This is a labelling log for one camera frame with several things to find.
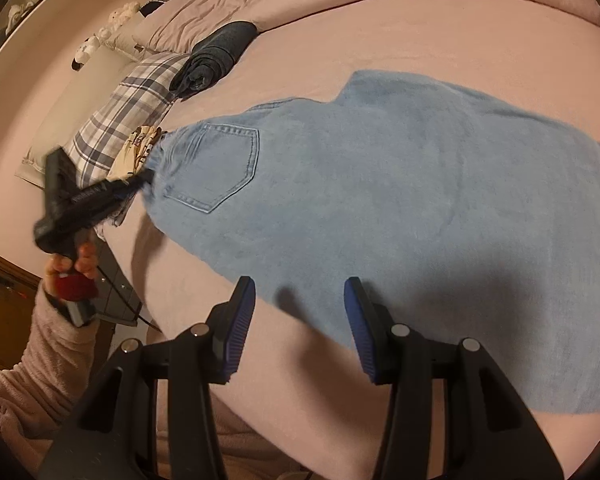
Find light blue denim pants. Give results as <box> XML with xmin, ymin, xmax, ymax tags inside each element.
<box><xmin>142</xmin><ymin>69</ymin><xmax>600</xmax><ymax>413</ymax></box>

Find cream printed cloth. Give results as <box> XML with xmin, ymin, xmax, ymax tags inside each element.
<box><xmin>107</xmin><ymin>125</ymin><xmax>168</xmax><ymax>181</ymax></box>

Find black and white plush toy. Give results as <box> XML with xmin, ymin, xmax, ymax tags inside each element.
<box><xmin>71</xmin><ymin>35</ymin><xmax>103</xmax><ymax>68</ymax></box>

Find dark folded pants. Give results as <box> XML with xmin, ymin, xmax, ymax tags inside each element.
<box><xmin>171</xmin><ymin>21</ymin><xmax>257</xmax><ymax>101</ymax></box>

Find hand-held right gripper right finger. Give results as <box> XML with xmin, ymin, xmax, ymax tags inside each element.
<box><xmin>344</xmin><ymin>276</ymin><xmax>566</xmax><ymax>480</ymax></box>

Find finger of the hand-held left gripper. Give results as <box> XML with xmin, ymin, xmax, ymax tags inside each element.
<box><xmin>124</xmin><ymin>169</ymin><xmax>157</xmax><ymax>198</ymax></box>

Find white fluffy plush toy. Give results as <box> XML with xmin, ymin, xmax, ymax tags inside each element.
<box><xmin>107</xmin><ymin>2</ymin><xmax>141</xmax><ymax>28</ymax></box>

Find white pillow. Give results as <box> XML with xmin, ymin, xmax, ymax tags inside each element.
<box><xmin>100</xmin><ymin>27</ymin><xmax>153</xmax><ymax>61</ymax></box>

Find wooden nightstand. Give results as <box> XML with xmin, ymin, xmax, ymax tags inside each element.
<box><xmin>0</xmin><ymin>242</ymin><xmax>116</xmax><ymax>371</ymax></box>

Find plaid pillow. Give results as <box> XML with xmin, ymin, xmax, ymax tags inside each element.
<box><xmin>14</xmin><ymin>52</ymin><xmax>188</xmax><ymax>228</ymax></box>

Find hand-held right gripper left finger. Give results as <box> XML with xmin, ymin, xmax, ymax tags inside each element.
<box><xmin>39</xmin><ymin>276</ymin><xmax>257</xmax><ymax>480</ymax></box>

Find black cable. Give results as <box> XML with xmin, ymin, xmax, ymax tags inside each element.
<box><xmin>134</xmin><ymin>310</ymin><xmax>164</xmax><ymax>334</ymax></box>

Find person's left hand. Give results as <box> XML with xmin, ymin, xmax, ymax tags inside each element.
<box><xmin>42</xmin><ymin>241</ymin><xmax>100</xmax><ymax>306</ymax></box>

